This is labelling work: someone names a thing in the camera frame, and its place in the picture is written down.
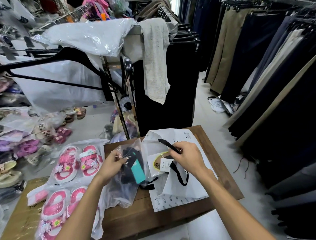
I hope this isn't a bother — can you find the row of black hanging garments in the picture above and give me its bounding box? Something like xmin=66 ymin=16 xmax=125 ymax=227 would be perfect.
xmin=133 ymin=23 xmax=201 ymax=137

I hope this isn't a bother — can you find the white bag with black handles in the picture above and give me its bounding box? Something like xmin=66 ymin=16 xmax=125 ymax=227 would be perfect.
xmin=141 ymin=128 xmax=218 ymax=213

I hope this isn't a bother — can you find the row of hanging trousers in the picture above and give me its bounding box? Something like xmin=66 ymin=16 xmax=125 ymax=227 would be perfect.
xmin=178 ymin=0 xmax=316 ymax=240

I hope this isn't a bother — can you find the small pink wrapped packet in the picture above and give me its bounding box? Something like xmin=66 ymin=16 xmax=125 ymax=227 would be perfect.
xmin=27 ymin=187 xmax=50 ymax=207

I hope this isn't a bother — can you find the clear bag with dark garment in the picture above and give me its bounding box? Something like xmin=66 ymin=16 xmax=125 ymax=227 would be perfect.
xmin=102 ymin=138 xmax=151 ymax=209

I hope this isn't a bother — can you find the black clothes hanger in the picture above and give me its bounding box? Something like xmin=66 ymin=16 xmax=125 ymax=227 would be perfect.
xmin=0 ymin=47 xmax=119 ymax=102

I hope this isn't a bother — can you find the heap of bagged goods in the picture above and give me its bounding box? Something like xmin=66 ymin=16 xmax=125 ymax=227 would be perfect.
xmin=99 ymin=96 xmax=139 ymax=144

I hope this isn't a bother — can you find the white garment in clear packet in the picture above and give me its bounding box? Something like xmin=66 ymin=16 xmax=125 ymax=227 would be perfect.
xmin=32 ymin=18 xmax=137 ymax=57

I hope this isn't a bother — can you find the pile of bagged shoes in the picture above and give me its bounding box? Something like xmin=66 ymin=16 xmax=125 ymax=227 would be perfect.
xmin=0 ymin=74 xmax=87 ymax=206

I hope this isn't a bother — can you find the person's left forearm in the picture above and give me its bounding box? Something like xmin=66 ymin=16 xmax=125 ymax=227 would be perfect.
xmin=55 ymin=173 xmax=112 ymax=240

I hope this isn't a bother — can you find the brown cardboard box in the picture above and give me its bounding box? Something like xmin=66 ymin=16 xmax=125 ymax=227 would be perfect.
xmin=0 ymin=177 xmax=50 ymax=240

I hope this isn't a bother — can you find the yellow-green ring item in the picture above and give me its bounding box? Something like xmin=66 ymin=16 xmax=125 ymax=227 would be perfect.
xmin=153 ymin=151 xmax=173 ymax=169

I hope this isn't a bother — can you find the teal paper tag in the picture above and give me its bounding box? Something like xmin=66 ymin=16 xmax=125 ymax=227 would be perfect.
xmin=131 ymin=159 xmax=146 ymax=184

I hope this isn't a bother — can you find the pink child sandal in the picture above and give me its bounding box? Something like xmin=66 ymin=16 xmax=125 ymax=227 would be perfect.
xmin=53 ymin=146 xmax=81 ymax=183
xmin=40 ymin=189 xmax=71 ymax=221
xmin=79 ymin=145 xmax=103 ymax=177
xmin=37 ymin=217 xmax=65 ymax=240
xmin=66 ymin=186 xmax=88 ymax=218

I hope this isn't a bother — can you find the crumpled white printed bag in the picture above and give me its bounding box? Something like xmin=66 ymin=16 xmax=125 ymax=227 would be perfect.
xmin=208 ymin=96 xmax=235 ymax=115

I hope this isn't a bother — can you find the row of colourful hanging clothes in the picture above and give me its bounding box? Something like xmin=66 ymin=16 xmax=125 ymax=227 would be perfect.
xmin=0 ymin=0 xmax=181 ymax=32

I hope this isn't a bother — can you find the speckled off-white garment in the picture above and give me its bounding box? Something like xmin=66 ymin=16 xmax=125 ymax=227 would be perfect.
xmin=139 ymin=17 xmax=171 ymax=105

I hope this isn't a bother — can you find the person's right hand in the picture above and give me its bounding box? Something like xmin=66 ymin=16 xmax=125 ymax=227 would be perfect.
xmin=169 ymin=141 xmax=211 ymax=179

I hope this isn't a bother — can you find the white paper tag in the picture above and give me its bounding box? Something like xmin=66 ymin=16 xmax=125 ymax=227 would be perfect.
xmin=160 ymin=158 xmax=174 ymax=171

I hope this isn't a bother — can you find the person's left hand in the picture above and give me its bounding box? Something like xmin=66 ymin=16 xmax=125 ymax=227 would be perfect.
xmin=97 ymin=149 xmax=128 ymax=186

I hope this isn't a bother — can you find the clear plastic sandal bag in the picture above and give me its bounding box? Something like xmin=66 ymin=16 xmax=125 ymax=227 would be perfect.
xmin=35 ymin=138 xmax=110 ymax=240

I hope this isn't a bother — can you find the person's right forearm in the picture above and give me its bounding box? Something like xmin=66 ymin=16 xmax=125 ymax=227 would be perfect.
xmin=195 ymin=169 xmax=277 ymax=240

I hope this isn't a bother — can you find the large white plastic bag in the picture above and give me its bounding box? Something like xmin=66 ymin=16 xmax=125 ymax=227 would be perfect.
xmin=9 ymin=53 xmax=121 ymax=113

